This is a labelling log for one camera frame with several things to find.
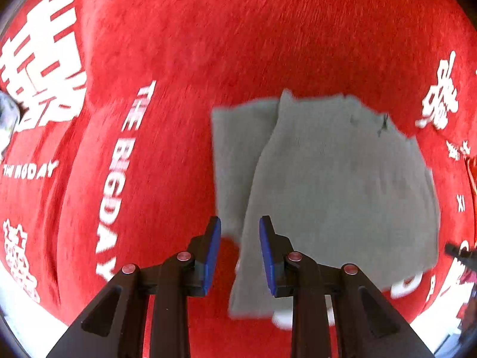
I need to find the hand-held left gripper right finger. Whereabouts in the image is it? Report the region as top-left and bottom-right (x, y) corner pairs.
(259, 215), (435, 358)

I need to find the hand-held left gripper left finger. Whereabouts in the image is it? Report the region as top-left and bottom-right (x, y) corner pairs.
(47, 216), (222, 358)

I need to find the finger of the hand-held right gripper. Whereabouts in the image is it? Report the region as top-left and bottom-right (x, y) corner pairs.
(445, 243), (477, 266)

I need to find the small grey sweater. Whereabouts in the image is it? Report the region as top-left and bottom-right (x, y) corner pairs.
(210, 89), (441, 321)

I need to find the red ribbon strip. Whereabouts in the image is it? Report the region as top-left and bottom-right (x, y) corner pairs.
(464, 155), (477, 198)

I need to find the red printed blanket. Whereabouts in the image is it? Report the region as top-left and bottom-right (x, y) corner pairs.
(0, 0), (477, 358)

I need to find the grey white fuzzy object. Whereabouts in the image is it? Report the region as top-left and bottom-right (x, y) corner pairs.
(0, 91), (20, 155)

